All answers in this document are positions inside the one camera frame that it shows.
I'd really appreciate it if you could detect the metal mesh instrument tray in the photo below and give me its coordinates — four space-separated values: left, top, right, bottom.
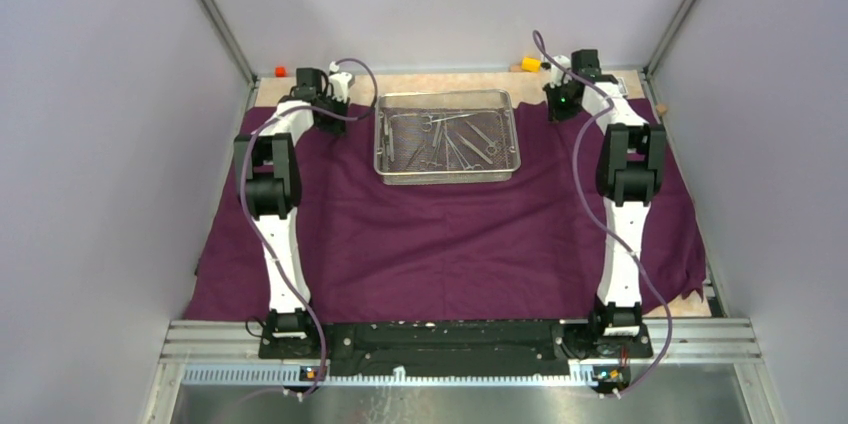
373 89 521 185

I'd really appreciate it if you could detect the blue playing card deck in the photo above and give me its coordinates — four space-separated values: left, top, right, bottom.
616 77 629 96

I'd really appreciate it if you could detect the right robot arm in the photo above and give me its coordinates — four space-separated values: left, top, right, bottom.
543 49 666 356

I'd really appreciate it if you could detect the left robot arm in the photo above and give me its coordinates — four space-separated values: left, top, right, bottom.
233 62 352 358

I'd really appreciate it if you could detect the yellow small block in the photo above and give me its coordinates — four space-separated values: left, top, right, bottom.
520 56 543 73

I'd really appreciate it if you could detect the steel forceps clamp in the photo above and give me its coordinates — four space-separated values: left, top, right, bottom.
421 113 473 132

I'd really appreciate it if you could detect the steel hemostat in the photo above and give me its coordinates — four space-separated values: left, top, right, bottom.
457 134 494 167

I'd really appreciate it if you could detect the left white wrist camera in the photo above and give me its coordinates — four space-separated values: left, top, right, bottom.
328 61 355 104

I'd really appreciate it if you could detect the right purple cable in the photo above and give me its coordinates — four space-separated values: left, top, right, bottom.
531 30 674 399

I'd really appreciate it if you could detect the purple cable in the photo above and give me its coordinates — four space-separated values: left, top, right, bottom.
238 57 379 402
531 30 674 399

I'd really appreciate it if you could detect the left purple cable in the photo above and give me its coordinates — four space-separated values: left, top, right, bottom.
238 57 379 402

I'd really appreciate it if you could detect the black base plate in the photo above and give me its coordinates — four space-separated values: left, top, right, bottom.
258 317 654 378

